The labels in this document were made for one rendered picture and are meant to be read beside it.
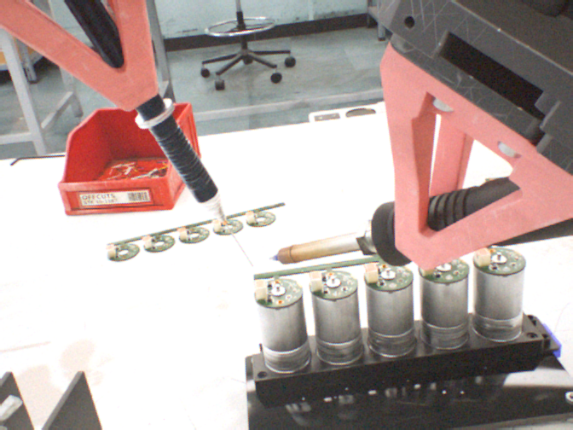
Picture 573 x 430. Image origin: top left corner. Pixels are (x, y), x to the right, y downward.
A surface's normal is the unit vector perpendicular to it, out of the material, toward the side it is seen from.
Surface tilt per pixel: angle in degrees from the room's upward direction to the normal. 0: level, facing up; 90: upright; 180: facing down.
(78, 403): 90
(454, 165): 87
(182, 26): 90
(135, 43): 99
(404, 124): 108
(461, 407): 0
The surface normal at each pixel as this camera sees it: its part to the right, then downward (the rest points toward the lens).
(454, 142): -0.61, 0.38
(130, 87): 0.46, 0.51
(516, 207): -0.69, 0.63
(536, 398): -0.11, -0.88
